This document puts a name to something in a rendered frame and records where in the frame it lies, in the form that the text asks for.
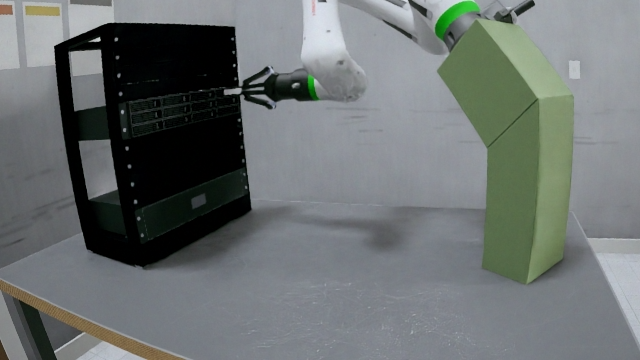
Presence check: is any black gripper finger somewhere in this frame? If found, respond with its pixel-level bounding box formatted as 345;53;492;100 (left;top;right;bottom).
224;90;277;110
224;66;274;93

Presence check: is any black server rack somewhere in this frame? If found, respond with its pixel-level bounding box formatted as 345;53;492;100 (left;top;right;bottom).
54;23;252;270

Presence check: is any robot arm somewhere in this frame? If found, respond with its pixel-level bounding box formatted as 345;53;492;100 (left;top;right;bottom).
290;0;535;103

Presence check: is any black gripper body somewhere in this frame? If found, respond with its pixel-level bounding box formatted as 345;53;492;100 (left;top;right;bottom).
264;72;295;102

